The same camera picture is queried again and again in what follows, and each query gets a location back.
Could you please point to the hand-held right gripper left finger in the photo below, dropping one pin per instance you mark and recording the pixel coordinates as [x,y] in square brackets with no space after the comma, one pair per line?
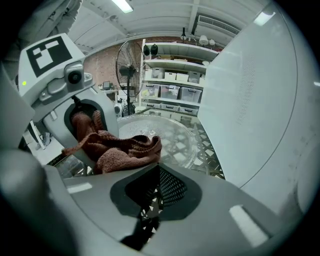
[20,187]

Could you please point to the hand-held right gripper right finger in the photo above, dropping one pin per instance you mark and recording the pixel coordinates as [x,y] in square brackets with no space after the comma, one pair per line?
[212,200]

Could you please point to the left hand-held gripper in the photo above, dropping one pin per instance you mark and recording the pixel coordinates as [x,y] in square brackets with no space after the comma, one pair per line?
[50,55]

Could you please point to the reddish brown cloth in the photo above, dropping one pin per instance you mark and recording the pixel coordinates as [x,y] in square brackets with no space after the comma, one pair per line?
[117,150]

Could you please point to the round glass plate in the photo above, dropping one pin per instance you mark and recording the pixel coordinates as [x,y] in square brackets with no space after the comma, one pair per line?
[155,130]

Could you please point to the white microwave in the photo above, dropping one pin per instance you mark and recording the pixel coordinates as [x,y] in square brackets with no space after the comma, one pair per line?
[250,112]

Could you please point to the white round speaker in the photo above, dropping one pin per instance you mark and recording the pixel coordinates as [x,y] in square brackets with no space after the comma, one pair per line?
[118,108]

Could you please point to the small black monitor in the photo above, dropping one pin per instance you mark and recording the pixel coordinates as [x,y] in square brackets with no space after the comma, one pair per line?
[106,85]

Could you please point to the row of clear storage bins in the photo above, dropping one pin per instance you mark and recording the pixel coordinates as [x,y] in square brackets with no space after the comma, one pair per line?
[175,92]

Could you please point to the black bag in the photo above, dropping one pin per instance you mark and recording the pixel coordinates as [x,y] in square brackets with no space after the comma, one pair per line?
[151,49]

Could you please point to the person's grey t-shirt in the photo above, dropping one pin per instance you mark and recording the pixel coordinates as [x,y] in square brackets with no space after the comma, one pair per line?
[62,12]

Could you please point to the white shelving unit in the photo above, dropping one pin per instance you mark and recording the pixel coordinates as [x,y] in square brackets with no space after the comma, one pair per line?
[175,62]

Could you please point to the ceiling light panel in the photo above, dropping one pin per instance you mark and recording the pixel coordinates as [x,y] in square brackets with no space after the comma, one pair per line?
[122,5]

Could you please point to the black track spotlight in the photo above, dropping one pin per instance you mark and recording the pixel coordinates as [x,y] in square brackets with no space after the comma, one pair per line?
[183,33]

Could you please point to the ceiling air vent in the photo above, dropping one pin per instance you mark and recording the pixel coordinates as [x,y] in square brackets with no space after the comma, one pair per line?
[217,25]

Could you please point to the black pedestal fan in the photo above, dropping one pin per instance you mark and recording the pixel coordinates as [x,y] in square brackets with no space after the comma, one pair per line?
[128,70]

